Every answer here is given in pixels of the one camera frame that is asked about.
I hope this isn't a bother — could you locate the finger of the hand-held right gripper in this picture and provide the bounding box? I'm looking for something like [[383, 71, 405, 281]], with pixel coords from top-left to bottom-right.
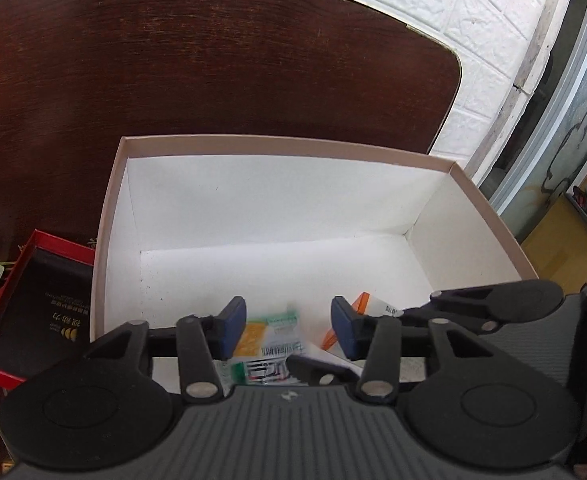
[[402, 280, 565, 336], [286, 355, 357, 387]]

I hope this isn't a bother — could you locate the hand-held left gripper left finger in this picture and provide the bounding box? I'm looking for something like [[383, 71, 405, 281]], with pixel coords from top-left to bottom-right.
[[84, 296, 248, 405]]

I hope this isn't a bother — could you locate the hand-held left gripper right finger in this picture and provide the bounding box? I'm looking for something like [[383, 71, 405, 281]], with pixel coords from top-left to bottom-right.
[[331, 296, 499, 405]]

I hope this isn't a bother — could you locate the green yellow snack packet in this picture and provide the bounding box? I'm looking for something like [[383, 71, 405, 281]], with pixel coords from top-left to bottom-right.
[[216, 304, 304, 387]]

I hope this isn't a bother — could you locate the white package with orange corner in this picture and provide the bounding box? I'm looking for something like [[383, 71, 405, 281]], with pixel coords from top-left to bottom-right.
[[301, 292, 429, 381]]

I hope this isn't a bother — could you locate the white cardboard box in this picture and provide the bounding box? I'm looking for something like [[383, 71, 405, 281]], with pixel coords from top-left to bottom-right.
[[89, 135, 540, 396]]

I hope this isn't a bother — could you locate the dark wooden desktop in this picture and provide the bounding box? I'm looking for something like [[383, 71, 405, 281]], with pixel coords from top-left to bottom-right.
[[0, 0, 463, 306]]

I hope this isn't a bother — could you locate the red gift box tray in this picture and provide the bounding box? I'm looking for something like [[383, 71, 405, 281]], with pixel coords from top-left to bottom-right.
[[0, 229, 96, 386]]

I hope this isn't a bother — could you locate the frosted sliding glass door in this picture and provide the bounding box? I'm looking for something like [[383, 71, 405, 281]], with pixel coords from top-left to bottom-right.
[[473, 0, 587, 241]]

